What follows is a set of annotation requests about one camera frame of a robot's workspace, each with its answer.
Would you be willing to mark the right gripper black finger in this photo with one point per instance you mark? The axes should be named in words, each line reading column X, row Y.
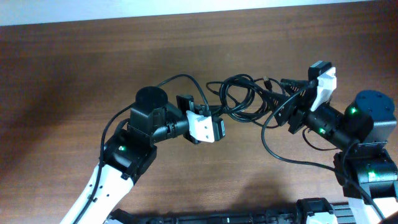
column 292, row 86
column 274, row 100

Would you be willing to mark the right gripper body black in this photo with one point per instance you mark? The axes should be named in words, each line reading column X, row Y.
column 304, row 105

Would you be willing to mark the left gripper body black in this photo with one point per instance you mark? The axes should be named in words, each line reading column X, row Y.
column 186, row 104

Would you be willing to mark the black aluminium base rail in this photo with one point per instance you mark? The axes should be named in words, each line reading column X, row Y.
column 307, row 210

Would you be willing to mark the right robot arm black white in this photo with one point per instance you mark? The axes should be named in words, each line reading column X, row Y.
column 362, row 166

